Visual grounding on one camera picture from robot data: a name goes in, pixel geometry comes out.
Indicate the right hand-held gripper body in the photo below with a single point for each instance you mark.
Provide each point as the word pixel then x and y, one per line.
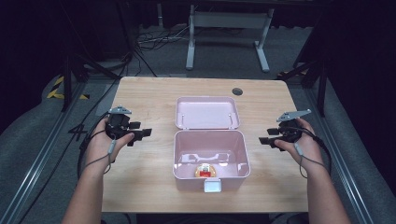
pixel 289 129

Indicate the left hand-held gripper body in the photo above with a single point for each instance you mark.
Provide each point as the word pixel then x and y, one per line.
pixel 117 124

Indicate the pink plastic storage box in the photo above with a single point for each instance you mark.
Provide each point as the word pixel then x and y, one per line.
pixel 211 146

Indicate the person's right hand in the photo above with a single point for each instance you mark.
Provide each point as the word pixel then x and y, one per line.
pixel 306 149

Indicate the person's left hand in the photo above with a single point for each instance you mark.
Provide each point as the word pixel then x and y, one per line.
pixel 99 146

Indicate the black tripod stand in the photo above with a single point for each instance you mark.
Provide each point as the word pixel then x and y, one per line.
pixel 73 74
pixel 314 77

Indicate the yellow black floor tape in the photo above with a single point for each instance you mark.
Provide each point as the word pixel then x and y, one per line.
pixel 57 90

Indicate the small orange red packet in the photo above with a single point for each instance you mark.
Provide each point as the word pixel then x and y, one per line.
pixel 205 170

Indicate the grey metal desk frame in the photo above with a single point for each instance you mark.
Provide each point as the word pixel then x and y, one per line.
pixel 227 21

